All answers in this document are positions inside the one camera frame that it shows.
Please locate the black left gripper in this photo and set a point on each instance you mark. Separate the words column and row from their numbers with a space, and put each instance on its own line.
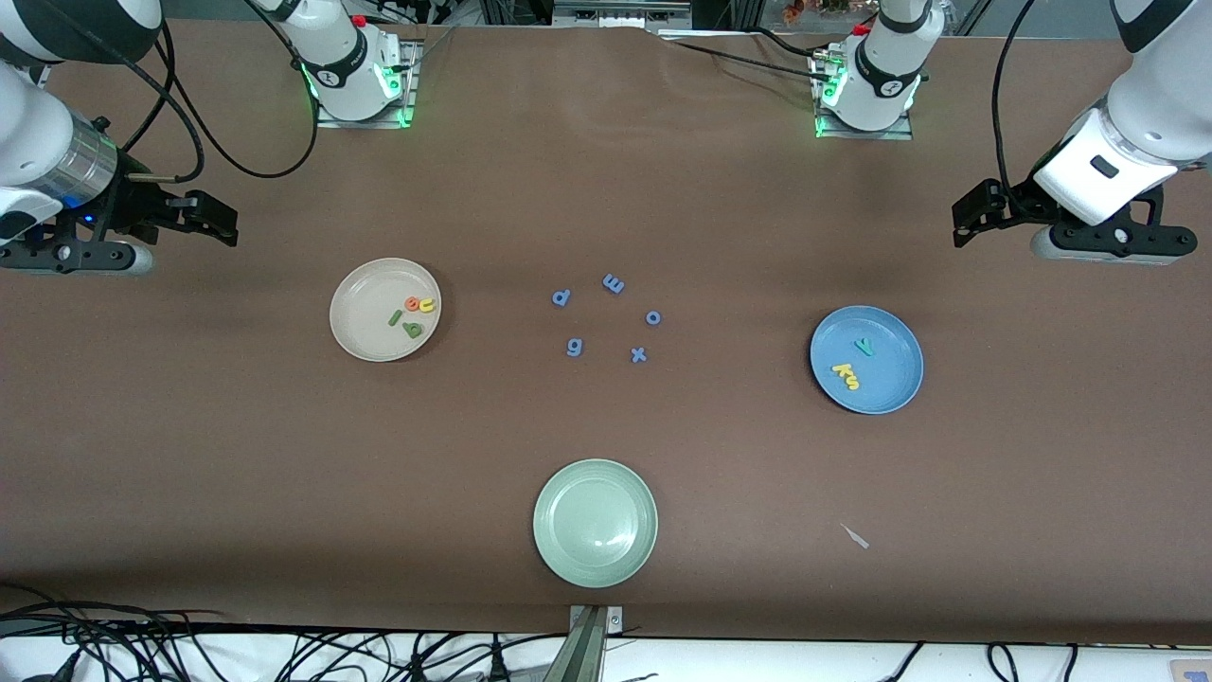
column 1010, row 203

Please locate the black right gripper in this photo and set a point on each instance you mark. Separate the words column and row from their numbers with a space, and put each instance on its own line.
column 135, row 206

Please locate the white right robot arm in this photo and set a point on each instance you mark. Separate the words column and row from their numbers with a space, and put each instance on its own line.
column 28, row 142

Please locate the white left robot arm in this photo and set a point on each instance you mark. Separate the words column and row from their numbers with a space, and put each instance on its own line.
column 1155, row 104

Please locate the beige brown plate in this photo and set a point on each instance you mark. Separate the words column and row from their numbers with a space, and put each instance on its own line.
column 369, row 303

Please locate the blue plate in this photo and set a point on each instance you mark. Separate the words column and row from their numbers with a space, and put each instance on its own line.
column 890, row 374

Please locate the brown table cover sheet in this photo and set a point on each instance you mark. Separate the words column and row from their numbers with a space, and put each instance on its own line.
column 189, row 455

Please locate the orange object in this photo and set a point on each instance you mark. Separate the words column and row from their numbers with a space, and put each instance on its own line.
column 793, row 9

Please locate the small white scrap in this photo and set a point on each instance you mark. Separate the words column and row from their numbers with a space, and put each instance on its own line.
column 855, row 536

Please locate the blue letter d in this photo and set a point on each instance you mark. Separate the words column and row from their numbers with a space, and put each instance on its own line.
column 566, row 296

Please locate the blue letter m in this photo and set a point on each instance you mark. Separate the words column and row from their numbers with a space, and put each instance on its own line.
column 614, row 283

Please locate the pale green plate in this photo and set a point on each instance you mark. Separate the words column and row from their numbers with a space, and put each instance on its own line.
column 596, row 523

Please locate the tan box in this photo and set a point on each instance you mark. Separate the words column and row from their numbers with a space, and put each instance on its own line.
column 1193, row 673

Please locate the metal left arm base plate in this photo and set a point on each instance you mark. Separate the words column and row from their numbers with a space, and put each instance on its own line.
column 871, row 134

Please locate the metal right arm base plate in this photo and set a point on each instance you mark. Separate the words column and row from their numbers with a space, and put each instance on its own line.
column 365, row 123

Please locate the aluminium frame profile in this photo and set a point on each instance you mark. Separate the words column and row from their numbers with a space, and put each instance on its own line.
column 615, row 14

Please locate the metal table edge bracket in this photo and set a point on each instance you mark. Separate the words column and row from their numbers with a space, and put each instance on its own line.
column 587, row 654

